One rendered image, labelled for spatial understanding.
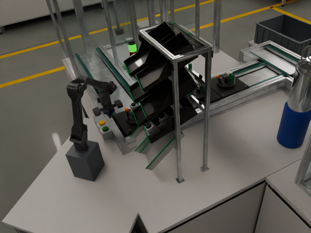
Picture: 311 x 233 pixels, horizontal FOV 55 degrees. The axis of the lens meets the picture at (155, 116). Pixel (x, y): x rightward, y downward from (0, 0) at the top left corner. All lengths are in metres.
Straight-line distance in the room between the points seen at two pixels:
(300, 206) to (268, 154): 0.37
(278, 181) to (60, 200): 1.23
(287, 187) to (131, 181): 0.87
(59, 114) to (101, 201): 2.29
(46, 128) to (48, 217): 2.09
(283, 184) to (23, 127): 3.02
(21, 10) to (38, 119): 3.21
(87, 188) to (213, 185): 0.72
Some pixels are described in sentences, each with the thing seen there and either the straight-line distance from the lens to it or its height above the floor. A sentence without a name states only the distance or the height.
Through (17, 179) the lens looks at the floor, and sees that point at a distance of 3.32.
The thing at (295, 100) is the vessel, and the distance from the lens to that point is 1.81.
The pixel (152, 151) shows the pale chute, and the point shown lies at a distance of 1.70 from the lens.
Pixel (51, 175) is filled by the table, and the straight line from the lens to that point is 1.98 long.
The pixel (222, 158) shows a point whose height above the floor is 0.86.
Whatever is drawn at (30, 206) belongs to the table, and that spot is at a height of 0.86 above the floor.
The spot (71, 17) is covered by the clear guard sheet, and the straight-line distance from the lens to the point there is 3.01.
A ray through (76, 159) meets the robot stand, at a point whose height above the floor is 1.04.
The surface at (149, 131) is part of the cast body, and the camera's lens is 1.50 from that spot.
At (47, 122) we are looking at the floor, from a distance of 3.84.
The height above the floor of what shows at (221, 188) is 0.86.
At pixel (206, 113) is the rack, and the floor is 1.30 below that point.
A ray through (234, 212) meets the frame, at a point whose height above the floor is 0.65.
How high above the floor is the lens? 2.26
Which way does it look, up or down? 40 degrees down
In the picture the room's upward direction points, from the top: 6 degrees counter-clockwise
